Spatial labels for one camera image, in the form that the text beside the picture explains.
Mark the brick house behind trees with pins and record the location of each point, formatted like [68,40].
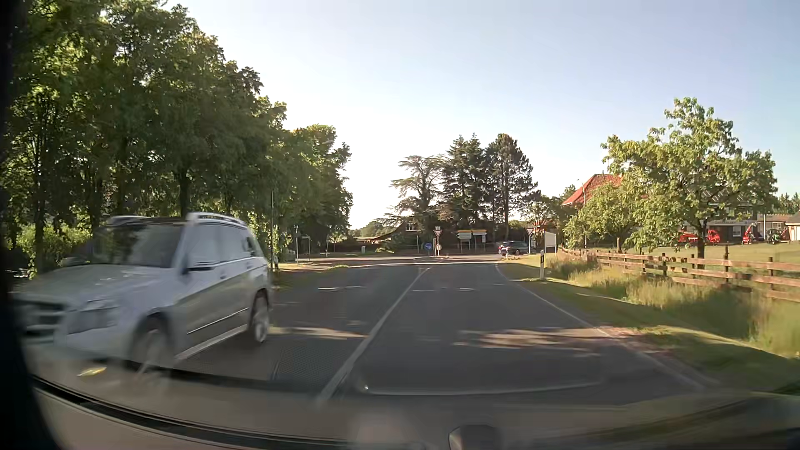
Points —
[400,234]

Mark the give way road sign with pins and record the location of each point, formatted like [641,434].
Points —
[437,234]

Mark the yellow direction signs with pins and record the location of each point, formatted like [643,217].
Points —
[471,235]

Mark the group of dark conifers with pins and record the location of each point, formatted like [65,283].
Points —
[475,181]

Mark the road markings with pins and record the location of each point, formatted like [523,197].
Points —
[389,315]

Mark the grass verge with trees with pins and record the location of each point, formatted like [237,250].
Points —
[306,267]

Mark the grey asphalt road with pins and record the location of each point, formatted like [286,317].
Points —
[475,312]

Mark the dark car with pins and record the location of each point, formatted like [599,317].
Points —
[514,248]

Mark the white board sign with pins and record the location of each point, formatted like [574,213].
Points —
[550,240]

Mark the car's own bonnet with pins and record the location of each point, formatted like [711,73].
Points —
[400,419]

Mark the red-roofed building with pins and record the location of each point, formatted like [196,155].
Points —
[590,187]

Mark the small green tree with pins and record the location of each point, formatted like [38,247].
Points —
[603,215]

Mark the silver suv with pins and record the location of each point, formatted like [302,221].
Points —
[156,281]

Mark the row of trees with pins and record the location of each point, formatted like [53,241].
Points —
[156,125]

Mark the broad green tree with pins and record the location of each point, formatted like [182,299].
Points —
[694,169]

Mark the red farm machines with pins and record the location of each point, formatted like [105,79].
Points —
[700,237]

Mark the low dark building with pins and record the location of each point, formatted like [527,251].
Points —
[740,228]

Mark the lamp post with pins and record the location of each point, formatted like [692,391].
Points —
[272,225]

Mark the road sign on post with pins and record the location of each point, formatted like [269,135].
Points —
[529,234]

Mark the black and white marker post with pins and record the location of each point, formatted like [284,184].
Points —
[542,265]

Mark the wooden rail fence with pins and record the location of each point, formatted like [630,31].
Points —
[719,267]

